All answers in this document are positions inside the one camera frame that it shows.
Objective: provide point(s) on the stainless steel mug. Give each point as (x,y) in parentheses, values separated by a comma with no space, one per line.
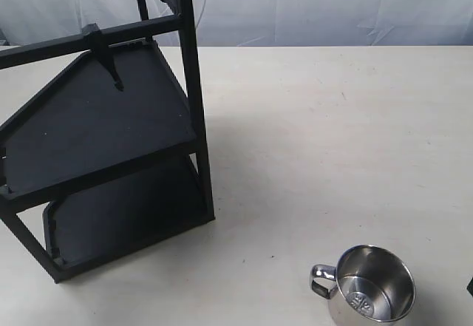
(369,285)

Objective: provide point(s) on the black object at edge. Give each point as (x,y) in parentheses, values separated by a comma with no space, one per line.
(469,287)

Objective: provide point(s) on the black shelf rack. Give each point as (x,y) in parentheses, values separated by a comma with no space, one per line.
(110,156)

